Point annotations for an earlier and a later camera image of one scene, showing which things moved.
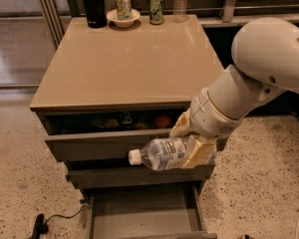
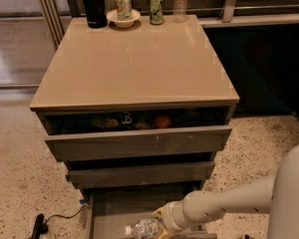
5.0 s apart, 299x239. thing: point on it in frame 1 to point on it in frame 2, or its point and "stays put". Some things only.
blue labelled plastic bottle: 164,153 to 145,229
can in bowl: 124,5 stays put
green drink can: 156,8 stays put
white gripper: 209,116 to 171,213
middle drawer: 127,176 stays put
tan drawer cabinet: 117,83 stays put
